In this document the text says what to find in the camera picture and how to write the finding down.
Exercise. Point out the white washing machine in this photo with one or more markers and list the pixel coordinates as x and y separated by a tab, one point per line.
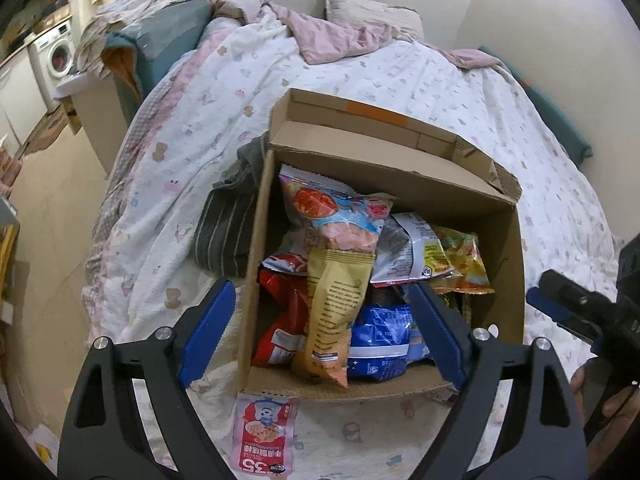
55	55

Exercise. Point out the pink red snack packet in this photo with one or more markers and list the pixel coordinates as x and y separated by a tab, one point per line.
265	435

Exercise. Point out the teal pillow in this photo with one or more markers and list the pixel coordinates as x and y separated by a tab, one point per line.
550	110

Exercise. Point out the pink blanket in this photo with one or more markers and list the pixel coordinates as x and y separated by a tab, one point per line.
340	40

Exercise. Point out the pink orange snack packet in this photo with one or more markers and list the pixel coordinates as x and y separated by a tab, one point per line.
340	210

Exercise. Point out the blue snack packet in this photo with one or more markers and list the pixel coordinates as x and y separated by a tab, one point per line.
380	340

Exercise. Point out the white side table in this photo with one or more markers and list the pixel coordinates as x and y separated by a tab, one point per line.
85	85

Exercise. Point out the long yellow snack packet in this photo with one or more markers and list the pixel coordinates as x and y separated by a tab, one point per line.
335	310

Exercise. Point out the person's right hand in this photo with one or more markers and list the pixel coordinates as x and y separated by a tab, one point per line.
620	400

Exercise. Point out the kitchen cabinet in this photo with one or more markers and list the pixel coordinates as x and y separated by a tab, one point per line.
20	90

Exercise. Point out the yellow orange snack packet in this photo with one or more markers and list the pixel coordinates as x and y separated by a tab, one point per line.
465	260

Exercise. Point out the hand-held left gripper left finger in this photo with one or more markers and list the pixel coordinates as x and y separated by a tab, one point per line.
205	330

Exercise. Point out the dark striped cloth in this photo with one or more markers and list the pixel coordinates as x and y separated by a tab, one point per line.
225	225

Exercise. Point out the cardboard box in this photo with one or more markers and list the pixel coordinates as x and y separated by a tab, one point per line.
390	160

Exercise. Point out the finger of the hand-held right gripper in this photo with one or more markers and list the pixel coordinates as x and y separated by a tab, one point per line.
575	295
585	332

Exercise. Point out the teal cushion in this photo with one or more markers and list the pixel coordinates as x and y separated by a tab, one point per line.
165	25

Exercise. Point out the white silver snack packet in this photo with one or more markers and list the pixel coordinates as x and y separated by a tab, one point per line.
410	250

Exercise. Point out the pile of clothes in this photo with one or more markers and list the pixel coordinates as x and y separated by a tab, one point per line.
125	15

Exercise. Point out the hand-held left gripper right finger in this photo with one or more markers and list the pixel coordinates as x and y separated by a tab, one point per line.
435	330

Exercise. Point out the beige pillow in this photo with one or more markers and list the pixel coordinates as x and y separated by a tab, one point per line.
370	10

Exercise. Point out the white printed blanket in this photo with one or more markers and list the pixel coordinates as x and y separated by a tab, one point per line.
200	110

